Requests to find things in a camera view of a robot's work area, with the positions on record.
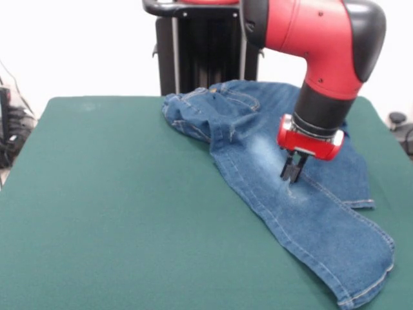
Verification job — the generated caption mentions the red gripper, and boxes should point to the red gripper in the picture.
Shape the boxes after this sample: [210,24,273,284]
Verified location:
[276,113,345,186]

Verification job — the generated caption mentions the blue denim jeans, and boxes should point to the blue denim jeans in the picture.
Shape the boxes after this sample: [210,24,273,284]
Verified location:
[160,79,396,307]

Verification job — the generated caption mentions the black round knob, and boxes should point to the black round knob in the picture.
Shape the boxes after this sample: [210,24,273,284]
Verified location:
[388,111,408,125]

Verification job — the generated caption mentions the dark green table cloth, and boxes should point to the dark green table cloth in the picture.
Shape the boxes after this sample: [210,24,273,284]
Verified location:
[0,95,413,310]

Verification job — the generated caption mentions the black robot pedestal with handle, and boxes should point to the black robot pedestal with handle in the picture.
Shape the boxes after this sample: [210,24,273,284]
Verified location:
[141,0,266,97]

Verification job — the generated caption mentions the black cable tangle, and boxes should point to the black cable tangle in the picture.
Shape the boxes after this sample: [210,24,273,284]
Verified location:
[0,59,36,169]

